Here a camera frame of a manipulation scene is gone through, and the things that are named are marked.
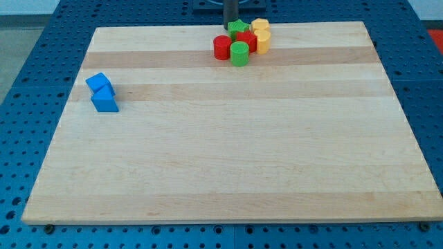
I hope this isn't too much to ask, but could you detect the yellow heart block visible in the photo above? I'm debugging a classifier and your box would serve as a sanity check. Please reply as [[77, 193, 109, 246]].
[[254, 30, 271, 55]]

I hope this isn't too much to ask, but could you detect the blue triangle block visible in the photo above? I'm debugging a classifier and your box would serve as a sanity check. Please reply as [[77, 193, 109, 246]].
[[91, 86, 119, 112]]

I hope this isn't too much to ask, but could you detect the green cylinder block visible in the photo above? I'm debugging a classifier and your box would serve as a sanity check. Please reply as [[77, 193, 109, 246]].
[[230, 41, 249, 67]]

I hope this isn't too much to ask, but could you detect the red cylinder block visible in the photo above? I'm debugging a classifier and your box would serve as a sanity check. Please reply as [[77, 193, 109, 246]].
[[213, 35, 232, 60]]

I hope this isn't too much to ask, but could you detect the light wooden board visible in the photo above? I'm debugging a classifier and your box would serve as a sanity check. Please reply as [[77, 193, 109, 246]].
[[22, 21, 442, 225]]

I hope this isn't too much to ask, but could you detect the red pentagon block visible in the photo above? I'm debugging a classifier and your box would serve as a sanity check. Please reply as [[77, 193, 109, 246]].
[[236, 30, 257, 53]]

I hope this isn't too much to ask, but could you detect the green star block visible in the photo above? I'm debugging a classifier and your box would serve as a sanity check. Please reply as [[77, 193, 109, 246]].
[[228, 19, 250, 41]]

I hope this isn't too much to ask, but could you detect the yellow hexagon block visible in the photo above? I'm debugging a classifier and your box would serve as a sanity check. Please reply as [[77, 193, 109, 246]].
[[251, 18, 270, 33]]

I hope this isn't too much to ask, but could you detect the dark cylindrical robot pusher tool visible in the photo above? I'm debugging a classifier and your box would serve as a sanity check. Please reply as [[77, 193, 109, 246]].
[[222, 0, 239, 30]]

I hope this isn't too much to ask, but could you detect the blue cube block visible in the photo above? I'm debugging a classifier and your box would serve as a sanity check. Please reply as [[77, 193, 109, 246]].
[[85, 73, 115, 96]]

